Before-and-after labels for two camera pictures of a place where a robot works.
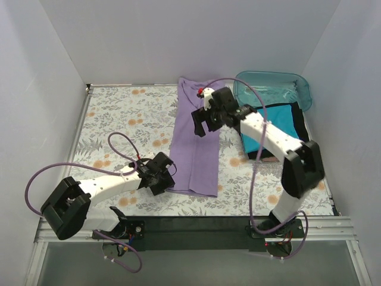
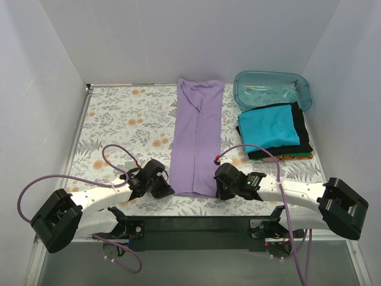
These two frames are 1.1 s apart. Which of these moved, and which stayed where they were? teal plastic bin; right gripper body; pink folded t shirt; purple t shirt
Moved: right gripper body
Stayed: teal plastic bin; pink folded t shirt; purple t shirt
